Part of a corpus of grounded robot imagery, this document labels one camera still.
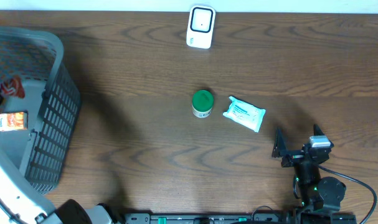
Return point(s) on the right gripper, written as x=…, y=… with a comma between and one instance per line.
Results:
x=280, y=150

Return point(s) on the red orange candy bar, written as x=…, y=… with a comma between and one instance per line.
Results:
x=12, y=87

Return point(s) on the orange snack packet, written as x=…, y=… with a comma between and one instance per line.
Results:
x=13, y=121

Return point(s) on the teal wet wipes pack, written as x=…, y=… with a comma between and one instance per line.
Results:
x=245, y=114

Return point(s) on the green lid white jar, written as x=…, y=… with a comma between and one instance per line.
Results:
x=202, y=103

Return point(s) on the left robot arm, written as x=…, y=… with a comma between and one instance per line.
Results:
x=21, y=203

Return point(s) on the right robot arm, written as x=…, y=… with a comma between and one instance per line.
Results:
x=318, y=194

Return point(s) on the white barcode scanner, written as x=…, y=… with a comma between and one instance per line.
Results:
x=200, y=27

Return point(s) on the grey plastic basket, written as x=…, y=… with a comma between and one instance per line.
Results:
x=52, y=103

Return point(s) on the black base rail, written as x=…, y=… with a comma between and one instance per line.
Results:
x=262, y=217

